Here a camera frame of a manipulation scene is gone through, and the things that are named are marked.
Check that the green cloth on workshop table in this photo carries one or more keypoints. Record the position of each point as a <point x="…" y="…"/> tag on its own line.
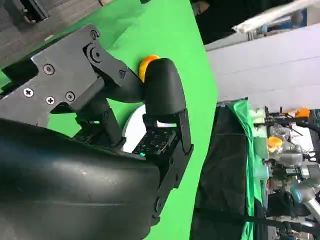
<point x="242" y="117"/>

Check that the orange flat object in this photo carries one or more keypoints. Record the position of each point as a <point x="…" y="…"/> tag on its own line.
<point x="303" y="112"/>

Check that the lilac plate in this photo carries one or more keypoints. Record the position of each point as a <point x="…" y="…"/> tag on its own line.
<point x="132" y="130"/>

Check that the white angled beam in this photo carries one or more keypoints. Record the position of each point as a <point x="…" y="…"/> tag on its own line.
<point x="262" y="17"/>

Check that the black backdrop curtain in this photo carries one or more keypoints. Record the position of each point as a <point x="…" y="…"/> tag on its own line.
<point x="222" y="162"/>

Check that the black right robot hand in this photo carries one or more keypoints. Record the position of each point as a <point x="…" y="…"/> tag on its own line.
<point x="62" y="187"/>

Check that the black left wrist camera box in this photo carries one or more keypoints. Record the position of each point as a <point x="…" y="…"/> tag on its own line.
<point x="35" y="8"/>

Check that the orange and white bread roll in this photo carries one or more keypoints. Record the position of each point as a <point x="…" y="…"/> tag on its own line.
<point x="143" y="68"/>

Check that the small orange round object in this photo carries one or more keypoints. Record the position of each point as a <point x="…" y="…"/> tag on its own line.
<point x="274" y="143"/>

